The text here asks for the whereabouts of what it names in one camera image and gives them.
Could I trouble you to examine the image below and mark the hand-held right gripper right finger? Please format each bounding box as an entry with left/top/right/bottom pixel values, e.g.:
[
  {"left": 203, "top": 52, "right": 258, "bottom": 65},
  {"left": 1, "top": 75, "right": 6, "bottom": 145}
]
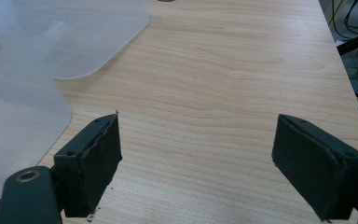
[{"left": 271, "top": 113, "right": 358, "bottom": 222}]

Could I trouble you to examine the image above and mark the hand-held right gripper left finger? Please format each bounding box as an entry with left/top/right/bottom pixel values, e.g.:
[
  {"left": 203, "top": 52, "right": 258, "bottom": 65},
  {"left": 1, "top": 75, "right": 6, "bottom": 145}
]
[{"left": 53, "top": 113, "right": 123, "bottom": 218}]

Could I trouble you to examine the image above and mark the translucent plastic sheet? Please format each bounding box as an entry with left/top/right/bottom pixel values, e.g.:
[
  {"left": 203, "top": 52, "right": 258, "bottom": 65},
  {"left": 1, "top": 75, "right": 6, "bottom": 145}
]
[
  {"left": 0, "top": 0, "right": 73, "bottom": 207},
  {"left": 12, "top": 0, "right": 151, "bottom": 80}
]

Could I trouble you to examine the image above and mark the black cable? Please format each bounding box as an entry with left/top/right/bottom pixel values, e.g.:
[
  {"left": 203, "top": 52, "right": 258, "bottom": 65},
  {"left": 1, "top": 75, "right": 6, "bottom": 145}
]
[{"left": 331, "top": 0, "right": 358, "bottom": 40}]

